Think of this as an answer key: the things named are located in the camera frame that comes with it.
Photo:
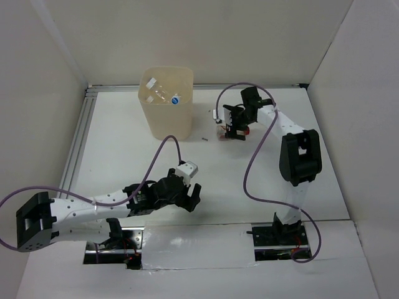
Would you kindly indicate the small bottle red cap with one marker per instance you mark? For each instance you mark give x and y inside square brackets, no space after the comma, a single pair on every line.
[220,131]

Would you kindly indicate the aluminium frame rail back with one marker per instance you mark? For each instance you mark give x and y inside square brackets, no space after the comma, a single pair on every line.
[128,88]

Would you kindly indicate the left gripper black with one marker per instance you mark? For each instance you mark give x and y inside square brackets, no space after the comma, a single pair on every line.
[189,202]

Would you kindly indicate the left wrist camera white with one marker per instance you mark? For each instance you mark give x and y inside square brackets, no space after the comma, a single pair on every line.
[186,172]

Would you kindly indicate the aluminium frame rail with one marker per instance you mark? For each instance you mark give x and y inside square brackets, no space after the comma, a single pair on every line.
[76,152]
[128,88]

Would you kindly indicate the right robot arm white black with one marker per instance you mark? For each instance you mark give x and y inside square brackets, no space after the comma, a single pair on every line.
[300,158]

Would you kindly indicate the clear bottle diagonal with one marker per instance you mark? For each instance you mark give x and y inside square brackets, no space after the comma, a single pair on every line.
[154,85]

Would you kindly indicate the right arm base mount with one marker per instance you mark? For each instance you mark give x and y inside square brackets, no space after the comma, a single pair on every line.
[277,241]

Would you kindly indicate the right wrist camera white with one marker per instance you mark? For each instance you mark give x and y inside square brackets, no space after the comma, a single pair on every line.
[222,117]

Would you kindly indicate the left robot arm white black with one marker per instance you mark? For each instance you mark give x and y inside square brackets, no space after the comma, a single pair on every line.
[42,221]

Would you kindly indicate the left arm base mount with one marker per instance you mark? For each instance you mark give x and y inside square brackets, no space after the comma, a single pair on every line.
[123,245]

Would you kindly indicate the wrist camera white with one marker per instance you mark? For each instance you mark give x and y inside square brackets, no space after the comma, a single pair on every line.
[186,172]
[222,117]

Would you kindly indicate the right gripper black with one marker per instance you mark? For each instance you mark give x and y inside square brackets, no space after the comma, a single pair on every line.
[231,129]

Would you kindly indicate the aluminium frame rail left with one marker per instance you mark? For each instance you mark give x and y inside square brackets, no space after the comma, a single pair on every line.
[76,152]

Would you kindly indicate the clear bottle white cap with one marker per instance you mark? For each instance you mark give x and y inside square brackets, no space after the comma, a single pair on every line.
[165,98]

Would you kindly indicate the beige plastic bin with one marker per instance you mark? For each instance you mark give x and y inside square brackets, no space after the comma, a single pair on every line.
[164,120]

